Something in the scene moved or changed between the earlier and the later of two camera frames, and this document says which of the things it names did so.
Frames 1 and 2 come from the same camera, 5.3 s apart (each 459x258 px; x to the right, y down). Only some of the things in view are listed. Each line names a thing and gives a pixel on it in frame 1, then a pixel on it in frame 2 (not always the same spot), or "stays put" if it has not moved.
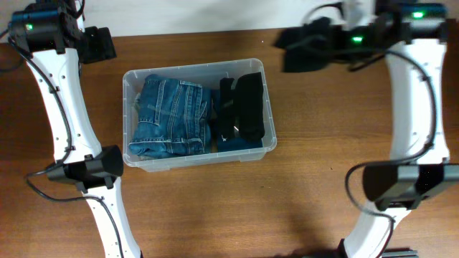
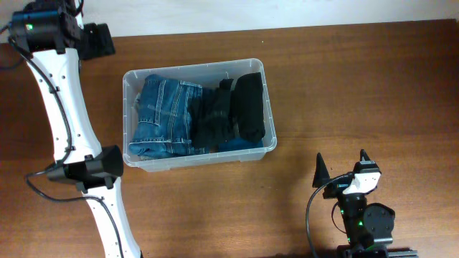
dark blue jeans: [174, 119] stays put
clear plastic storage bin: [208, 74] stays put
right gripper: [340, 45] → [336, 186]
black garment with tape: [241, 110] stays put
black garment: [305, 48] → [211, 121]
